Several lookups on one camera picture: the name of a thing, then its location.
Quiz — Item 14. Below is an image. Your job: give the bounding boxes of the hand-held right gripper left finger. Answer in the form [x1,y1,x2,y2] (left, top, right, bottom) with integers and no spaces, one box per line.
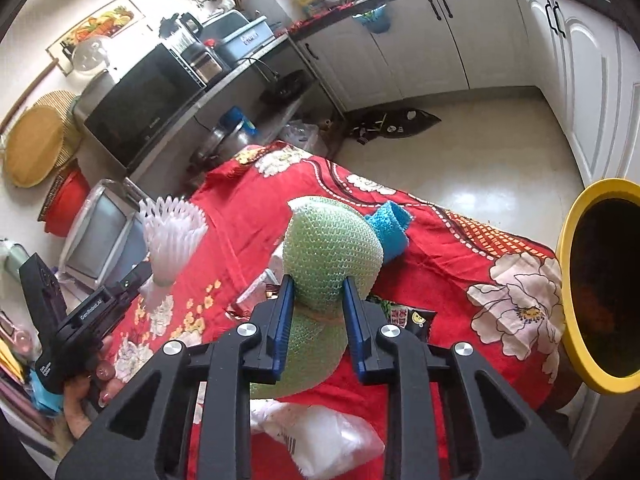
[55,274,296,480]

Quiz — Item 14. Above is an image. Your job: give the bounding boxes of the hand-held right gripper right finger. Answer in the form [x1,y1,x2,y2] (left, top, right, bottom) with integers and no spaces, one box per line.
[342,276,576,480]

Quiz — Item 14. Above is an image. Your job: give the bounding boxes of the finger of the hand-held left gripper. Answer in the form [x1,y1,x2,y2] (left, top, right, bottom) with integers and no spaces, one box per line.
[105,262,153,307]

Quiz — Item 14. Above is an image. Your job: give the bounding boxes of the green foam net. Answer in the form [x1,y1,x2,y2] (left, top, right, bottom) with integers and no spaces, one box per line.
[250,196,386,401]

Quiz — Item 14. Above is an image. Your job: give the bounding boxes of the blue socks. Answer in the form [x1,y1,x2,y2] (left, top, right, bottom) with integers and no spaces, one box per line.
[362,201,412,264]

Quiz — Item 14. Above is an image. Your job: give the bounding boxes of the yellow-rimmed bin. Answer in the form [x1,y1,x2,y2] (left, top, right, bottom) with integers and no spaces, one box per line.
[555,178,640,395]

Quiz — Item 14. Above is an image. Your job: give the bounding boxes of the person's left hand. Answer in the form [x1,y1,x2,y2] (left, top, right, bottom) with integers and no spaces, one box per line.
[62,335,123,443]

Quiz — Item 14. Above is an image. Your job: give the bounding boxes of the black green snack packet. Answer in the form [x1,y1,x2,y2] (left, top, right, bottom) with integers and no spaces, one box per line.
[367,295,438,343]

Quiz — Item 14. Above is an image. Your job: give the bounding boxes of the clear plastic storage box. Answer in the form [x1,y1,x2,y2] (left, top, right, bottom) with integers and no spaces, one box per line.
[59,178,146,286]

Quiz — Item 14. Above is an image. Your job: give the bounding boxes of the pale green flask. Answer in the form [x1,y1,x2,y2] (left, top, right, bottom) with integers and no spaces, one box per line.
[0,240,28,281]

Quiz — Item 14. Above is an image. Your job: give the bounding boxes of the red floral tablecloth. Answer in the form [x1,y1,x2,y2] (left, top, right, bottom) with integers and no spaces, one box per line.
[107,141,568,480]

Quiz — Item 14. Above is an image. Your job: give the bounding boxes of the red plastic basin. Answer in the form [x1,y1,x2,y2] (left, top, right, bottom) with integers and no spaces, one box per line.
[42,167,93,235]

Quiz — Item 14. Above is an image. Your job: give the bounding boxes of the white plastic bag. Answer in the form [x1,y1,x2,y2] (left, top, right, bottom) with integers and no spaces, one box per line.
[249,399,386,478]

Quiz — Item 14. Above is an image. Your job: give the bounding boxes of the metal pot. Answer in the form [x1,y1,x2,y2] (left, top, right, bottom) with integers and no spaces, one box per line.
[187,127,241,171]

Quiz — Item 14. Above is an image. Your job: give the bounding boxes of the round yellow woven mat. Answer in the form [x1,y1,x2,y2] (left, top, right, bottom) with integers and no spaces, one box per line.
[2,102,66,188]

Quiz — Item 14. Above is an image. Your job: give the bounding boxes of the black microwave oven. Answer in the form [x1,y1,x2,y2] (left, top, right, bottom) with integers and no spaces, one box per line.
[74,42,208,171]

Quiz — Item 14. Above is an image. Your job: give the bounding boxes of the clear plastic bag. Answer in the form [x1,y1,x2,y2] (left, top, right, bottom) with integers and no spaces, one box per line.
[279,121,321,153]

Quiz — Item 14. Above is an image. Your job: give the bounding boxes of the blue-lidded jar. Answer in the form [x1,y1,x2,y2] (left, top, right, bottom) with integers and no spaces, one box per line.
[220,106,260,137]

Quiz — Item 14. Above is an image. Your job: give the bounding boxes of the wooden stick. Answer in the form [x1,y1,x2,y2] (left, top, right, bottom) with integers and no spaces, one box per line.
[0,60,61,133]

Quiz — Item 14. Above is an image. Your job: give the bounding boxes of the black bag with scraps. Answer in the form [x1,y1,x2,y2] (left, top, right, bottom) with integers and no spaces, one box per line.
[347,107,442,143]

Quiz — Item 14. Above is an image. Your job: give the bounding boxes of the glass dome lid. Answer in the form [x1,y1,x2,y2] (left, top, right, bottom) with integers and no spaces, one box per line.
[70,35,112,77]

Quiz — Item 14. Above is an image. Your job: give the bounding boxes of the black wok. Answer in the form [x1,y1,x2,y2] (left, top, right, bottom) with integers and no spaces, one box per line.
[265,70,306,98]

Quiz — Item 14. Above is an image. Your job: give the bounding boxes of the black blender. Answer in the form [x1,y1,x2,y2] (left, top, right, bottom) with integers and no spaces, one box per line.
[160,12,203,56]

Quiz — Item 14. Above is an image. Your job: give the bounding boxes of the grey plastic crate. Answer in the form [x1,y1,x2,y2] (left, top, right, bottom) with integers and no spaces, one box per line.
[200,12,276,66]

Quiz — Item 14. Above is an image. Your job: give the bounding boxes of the blue hanging basket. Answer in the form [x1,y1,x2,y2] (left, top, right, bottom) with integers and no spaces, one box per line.
[352,6,392,34]

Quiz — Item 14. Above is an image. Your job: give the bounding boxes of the white kitchen cabinets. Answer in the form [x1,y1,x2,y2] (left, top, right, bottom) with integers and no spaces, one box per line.
[295,0,640,241]

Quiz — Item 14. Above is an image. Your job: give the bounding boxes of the fruit wall poster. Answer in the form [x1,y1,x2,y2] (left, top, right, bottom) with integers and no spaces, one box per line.
[46,0,146,56]

